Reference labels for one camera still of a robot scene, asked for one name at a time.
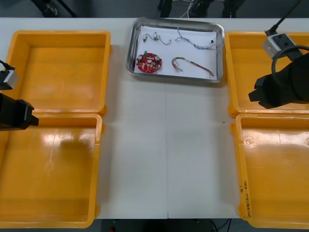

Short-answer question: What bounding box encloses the red yellow wire harness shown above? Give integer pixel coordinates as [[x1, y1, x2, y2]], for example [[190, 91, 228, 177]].
[[171, 57, 215, 78]]

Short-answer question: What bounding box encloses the black stand leg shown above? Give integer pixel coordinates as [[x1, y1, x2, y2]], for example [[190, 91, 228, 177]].
[[59, 0, 78, 18]]

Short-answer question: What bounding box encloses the thin black cable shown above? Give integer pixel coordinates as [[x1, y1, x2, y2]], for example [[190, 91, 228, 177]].
[[209, 218, 232, 232]]

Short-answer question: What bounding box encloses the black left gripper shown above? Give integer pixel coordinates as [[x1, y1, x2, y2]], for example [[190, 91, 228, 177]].
[[0, 93, 39, 131]]

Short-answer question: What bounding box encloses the steel tray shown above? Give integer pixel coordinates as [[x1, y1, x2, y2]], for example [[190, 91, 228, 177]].
[[125, 17, 225, 84]]

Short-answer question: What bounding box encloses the black furniture leg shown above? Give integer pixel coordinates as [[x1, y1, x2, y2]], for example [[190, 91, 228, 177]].
[[222, 0, 239, 18], [158, 0, 172, 18]]

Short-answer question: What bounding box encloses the yellow-orange plastic bin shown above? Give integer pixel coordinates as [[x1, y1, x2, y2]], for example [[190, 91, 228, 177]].
[[0, 112, 106, 229], [224, 30, 309, 119], [230, 113, 309, 229], [6, 29, 113, 116]]

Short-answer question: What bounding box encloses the round red circuit board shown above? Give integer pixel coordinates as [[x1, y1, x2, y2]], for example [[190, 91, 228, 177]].
[[135, 50, 164, 73]]

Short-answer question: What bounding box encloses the blue-white twisted wire harness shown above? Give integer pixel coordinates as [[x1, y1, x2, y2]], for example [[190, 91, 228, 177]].
[[175, 27, 216, 51]]

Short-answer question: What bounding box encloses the white floor cable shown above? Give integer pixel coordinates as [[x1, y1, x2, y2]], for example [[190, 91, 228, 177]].
[[180, 0, 197, 18]]

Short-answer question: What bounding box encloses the white sheet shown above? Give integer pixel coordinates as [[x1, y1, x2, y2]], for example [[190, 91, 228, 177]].
[[134, 25, 218, 80]]

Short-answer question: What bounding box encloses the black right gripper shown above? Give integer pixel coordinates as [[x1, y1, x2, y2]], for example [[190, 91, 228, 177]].
[[248, 62, 293, 109]]

